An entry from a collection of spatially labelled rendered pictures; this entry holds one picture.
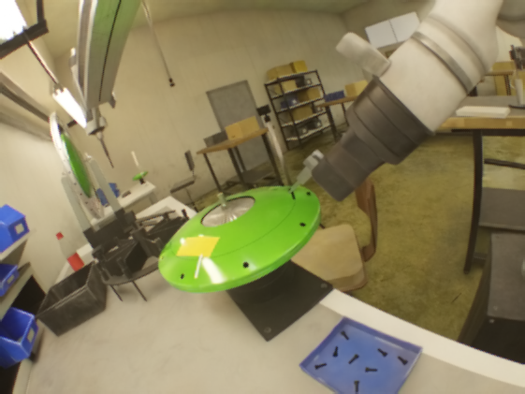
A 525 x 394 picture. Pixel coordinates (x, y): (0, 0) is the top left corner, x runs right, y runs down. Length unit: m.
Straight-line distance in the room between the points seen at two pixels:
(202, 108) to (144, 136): 1.43
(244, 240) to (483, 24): 0.34
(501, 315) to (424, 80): 0.40
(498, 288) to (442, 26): 0.44
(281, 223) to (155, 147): 4.77
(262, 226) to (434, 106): 0.26
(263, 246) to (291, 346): 0.17
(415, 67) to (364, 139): 0.08
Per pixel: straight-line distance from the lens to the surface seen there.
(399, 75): 0.20
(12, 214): 1.25
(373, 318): 0.38
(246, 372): 0.38
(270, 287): 0.42
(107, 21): 0.26
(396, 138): 0.20
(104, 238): 1.09
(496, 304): 0.50
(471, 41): 0.21
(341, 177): 0.23
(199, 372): 0.42
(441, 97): 0.20
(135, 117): 5.10
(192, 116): 5.29
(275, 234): 0.31
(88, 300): 0.77
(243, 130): 3.40
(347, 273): 0.88
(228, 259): 0.31
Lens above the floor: 1.23
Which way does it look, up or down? 20 degrees down
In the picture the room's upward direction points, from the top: 21 degrees counter-clockwise
